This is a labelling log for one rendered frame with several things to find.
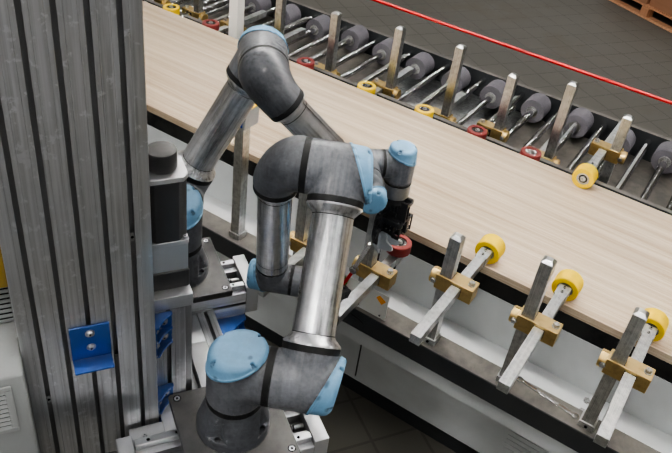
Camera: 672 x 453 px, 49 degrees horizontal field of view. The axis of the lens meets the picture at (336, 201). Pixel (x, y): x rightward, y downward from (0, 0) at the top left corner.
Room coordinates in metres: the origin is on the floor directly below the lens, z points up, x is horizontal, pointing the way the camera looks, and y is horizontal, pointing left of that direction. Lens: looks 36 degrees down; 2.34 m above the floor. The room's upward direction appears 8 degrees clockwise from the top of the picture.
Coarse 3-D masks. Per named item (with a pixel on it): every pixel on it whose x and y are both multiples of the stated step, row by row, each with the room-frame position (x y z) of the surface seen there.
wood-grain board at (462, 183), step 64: (192, 64) 2.83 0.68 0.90; (192, 128) 2.34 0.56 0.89; (256, 128) 2.39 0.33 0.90; (384, 128) 2.52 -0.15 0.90; (448, 128) 2.60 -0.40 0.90; (448, 192) 2.14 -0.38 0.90; (512, 192) 2.20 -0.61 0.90; (576, 192) 2.26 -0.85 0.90; (512, 256) 1.84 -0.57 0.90; (576, 256) 1.88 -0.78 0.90; (640, 256) 1.93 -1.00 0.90
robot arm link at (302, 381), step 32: (320, 160) 1.22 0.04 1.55; (352, 160) 1.23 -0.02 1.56; (320, 192) 1.19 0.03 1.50; (352, 192) 1.19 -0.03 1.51; (320, 224) 1.15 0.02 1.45; (352, 224) 1.18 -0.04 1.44; (320, 256) 1.11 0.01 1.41; (320, 288) 1.06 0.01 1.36; (320, 320) 1.02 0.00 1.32; (288, 352) 0.97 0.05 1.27; (320, 352) 0.97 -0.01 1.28; (288, 384) 0.92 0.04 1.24; (320, 384) 0.93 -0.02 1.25
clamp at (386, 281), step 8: (352, 264) 1.75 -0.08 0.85; (360, 264) 1.73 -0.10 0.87; (376, 264) 1.74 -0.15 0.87; (384, 264) 1.75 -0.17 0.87; (360, 272) 1.73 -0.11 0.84; (368, 272) 1.72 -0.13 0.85; (376, 272) 1.71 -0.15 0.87; (384, 272) 1.71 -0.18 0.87; (384, 280) 1.69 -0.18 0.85; (392, 280) 1.70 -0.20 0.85; (384, 288) 1.69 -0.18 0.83
